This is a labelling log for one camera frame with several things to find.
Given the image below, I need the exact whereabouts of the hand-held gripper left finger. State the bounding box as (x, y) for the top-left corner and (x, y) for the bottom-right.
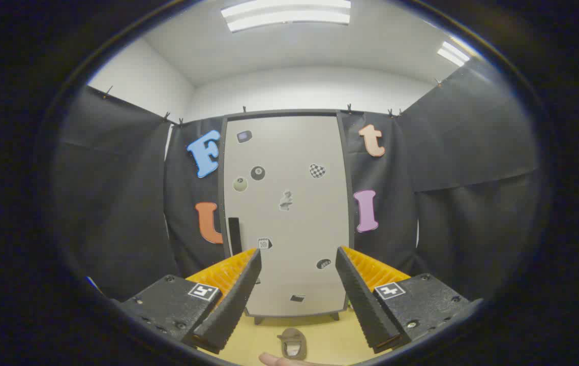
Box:
(116, 248), (262, 355)

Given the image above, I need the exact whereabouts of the small ceiling light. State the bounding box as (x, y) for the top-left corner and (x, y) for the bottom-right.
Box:
(437, 41), (471, 68)

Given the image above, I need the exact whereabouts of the black backdrop cloth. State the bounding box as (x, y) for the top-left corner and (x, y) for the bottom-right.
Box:
(55, 58), (541, 300)

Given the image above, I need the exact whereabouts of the black door handle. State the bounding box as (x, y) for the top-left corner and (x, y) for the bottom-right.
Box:
(228, 218), (242, 255)

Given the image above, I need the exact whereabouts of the grey shoe cabinet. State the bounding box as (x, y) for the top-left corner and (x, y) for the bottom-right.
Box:
(221, 109), (356, 326)

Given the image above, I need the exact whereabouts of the brown fluffy shoe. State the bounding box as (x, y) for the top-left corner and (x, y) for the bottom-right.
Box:
(277, 328), (308, 360)

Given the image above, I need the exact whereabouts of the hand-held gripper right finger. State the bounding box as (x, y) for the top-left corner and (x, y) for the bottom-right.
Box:
(335, 246), (483, 355)

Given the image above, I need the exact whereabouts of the long ceiling light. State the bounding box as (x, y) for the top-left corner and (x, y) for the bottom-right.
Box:
(221, 0), (352, 34)

